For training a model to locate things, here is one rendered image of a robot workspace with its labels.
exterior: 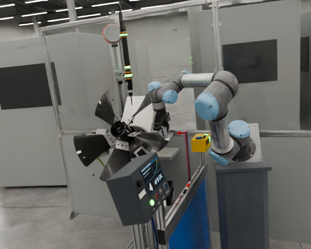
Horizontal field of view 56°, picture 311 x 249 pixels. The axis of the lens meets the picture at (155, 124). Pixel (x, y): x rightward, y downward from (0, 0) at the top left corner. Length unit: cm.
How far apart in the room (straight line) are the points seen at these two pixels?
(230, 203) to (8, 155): 350
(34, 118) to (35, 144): 35
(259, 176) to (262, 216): 25
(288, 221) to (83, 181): 201
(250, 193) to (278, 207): 92
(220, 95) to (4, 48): 347
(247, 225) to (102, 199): 178
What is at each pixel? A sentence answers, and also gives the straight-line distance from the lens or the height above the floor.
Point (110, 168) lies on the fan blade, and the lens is 188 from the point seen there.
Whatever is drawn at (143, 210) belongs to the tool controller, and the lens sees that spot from 111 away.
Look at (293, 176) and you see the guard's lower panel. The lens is 260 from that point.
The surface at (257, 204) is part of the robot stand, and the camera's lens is 186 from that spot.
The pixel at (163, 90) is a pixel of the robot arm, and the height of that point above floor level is 147.
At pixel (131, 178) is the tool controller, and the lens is 107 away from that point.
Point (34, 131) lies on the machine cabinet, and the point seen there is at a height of 84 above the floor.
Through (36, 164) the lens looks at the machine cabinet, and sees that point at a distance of 447.
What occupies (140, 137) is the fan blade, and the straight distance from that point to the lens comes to 188.
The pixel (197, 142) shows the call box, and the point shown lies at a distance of 206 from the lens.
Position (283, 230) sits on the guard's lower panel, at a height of 14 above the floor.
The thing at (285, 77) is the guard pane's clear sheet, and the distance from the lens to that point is 241.
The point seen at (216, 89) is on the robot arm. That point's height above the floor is 149.
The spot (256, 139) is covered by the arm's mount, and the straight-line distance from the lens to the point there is 188.
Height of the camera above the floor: 165
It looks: 13 degrees down
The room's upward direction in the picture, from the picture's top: 6 degrees counter-clockwise
